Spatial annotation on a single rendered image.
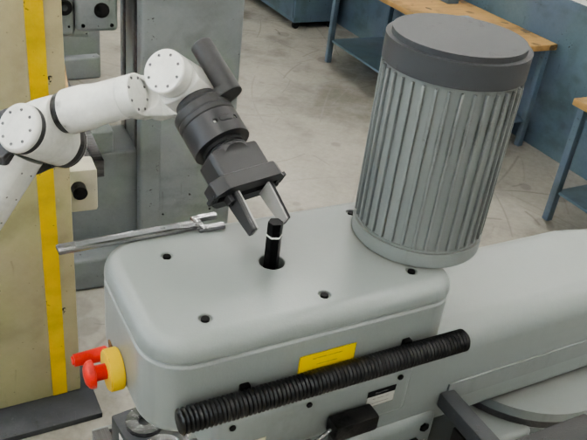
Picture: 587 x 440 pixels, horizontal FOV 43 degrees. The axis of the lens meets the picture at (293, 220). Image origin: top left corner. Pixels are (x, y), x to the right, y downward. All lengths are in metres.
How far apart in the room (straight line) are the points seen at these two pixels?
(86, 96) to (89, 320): 2.81
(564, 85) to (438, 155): 5.30
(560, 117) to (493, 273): 5.00
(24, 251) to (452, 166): 2.22
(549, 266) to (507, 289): 0.13
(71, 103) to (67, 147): 0.08
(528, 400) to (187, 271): 0.71
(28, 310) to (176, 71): 2.20
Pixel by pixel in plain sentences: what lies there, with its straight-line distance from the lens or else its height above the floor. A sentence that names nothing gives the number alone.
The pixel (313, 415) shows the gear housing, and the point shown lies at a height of 1.69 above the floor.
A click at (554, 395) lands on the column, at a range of 1.50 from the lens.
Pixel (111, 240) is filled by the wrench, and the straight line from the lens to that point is 1.08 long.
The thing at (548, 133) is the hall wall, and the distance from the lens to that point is 6.45.
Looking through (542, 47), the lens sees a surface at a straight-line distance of 6.15.
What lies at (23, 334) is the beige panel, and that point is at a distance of 3.26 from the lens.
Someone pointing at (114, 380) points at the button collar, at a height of 1.77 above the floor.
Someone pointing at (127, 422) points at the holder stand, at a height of 1.13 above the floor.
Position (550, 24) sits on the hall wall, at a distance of 6.40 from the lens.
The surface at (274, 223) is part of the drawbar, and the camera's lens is 1.03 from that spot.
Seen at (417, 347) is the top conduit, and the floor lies 1.81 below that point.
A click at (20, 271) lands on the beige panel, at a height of 0.72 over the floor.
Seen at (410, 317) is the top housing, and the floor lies 1.84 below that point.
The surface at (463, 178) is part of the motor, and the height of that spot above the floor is 2.04.
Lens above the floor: 2.50
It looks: 31 degrees down
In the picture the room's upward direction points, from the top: 7 degrees clockwise
